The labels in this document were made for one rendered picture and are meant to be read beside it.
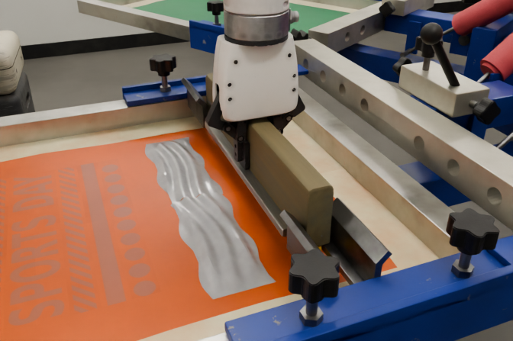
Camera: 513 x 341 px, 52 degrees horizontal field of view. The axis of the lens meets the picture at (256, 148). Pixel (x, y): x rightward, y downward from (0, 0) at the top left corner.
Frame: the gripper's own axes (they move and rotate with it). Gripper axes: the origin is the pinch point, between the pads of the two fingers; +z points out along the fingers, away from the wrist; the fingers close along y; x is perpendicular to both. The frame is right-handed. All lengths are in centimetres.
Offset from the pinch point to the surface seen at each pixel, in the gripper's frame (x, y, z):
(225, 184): -2.2, 3.7, 6.0
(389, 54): -49, -55, 9
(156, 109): -25.5, 8.1, 3.6
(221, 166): -7.1, 2.7, 6.0
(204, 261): 12.5, 11.0, 5.6
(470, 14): -28, -58, -6
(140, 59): -345, -38, 101
